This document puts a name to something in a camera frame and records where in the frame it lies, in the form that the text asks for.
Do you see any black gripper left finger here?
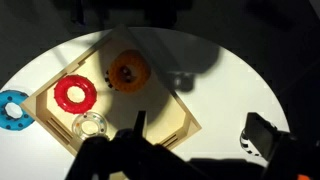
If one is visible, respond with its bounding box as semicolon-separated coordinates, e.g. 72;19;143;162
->
132;110;148;138

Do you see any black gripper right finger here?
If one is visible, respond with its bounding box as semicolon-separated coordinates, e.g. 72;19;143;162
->
244;112;292;162

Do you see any light wooden tray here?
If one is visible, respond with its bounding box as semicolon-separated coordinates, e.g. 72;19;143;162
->
20;24;203;158

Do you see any orange studded ring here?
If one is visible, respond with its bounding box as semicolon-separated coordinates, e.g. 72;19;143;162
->
108;49;152;94

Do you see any black and white striped ring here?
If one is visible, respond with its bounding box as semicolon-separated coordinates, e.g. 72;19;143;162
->
239;129;262;158
104;69;118;92

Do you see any clear ring with coloured beads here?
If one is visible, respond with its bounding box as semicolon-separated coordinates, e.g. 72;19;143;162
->
71;111;109;141

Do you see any red studded ring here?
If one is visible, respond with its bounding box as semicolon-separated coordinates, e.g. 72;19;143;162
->
53;74;98;115

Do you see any blue ring with dark dots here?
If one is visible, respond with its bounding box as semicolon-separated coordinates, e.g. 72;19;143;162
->
0;89;36;131

